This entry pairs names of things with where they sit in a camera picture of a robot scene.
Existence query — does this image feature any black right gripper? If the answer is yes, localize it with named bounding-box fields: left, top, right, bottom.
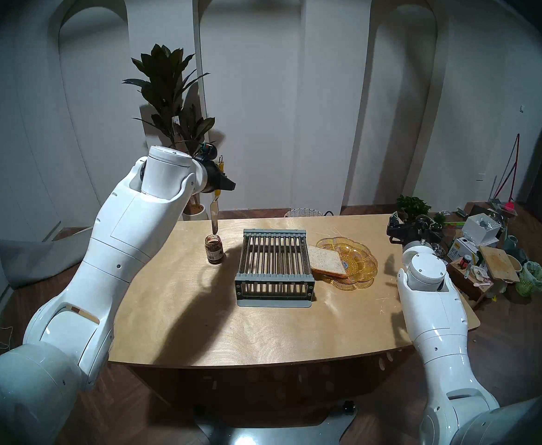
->
left=387, top=212, right=441, bottom=246

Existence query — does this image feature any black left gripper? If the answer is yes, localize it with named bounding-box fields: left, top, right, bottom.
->
left=196, top=158, right=236, bottom=194

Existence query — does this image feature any yellow-handled table knife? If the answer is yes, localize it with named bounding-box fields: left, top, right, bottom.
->
left=209, top=155, right=225, bottom=235

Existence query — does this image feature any amber glass plate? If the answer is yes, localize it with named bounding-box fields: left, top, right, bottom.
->
left=315, top=237, right=378, bottom=291

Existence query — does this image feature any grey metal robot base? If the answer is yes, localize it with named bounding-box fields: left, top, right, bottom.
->
left=194, top=402, right=357, bottom=445

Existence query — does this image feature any glass jam jar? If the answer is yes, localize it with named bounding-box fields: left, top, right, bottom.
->
left=205, top=234, right=224, bottom=265

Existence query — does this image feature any slice of white bread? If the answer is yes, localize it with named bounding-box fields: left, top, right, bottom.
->
left=308, top=245, right=348, bottom=279

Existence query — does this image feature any small bushy potted plant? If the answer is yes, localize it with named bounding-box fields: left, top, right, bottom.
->
left=396, top=195, right=431, bottom=222

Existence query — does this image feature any white carton with yellow print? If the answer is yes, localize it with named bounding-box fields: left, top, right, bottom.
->
left=448, top=237, right=480, bottom=264

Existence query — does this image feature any white open box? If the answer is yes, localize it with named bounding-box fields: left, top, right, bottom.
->
left=462, top=213, right=503, bottom=248

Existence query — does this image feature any grey dish rack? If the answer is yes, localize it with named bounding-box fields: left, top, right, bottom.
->
left=234, top=229, right=316, bottom=308

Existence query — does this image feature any low brown cardboard box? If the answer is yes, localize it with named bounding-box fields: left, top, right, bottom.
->
left=445, top=261, right=494, bottom=310

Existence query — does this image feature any wooden cutting board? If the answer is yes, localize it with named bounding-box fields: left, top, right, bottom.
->
left=479, top=245, right=520, bottom=283

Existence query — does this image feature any tall potted leafy plant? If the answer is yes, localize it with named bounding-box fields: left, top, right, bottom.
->
left=122, top=44, right=217, bottom=221

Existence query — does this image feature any green mesh bag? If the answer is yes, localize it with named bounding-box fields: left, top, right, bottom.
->
left=516, top=261, right=542, bottom=297

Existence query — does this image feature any grey rolled mat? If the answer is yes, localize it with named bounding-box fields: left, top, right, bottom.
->
left=0, top=226, right=93, bottom=289

